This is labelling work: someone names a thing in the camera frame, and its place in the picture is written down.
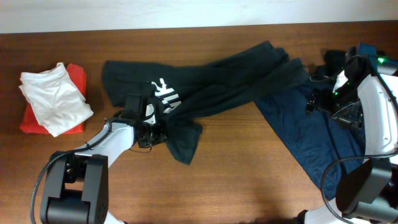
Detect dark green Nike t-shirt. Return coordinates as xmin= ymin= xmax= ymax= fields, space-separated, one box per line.
xmin=102 ymin=41 xmax=309 ymax=165

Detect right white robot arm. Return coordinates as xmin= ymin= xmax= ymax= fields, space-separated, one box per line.
xmin=298 ymin=43 xmax=397 ymax=224

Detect navy blue trousers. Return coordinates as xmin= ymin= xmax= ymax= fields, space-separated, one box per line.
xmin=255 ymin=80 xmax=365 ymax=188

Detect white folded t-shirt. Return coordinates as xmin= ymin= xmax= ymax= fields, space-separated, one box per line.
xmin=19 ymin=62 xmax=93 ymax=137

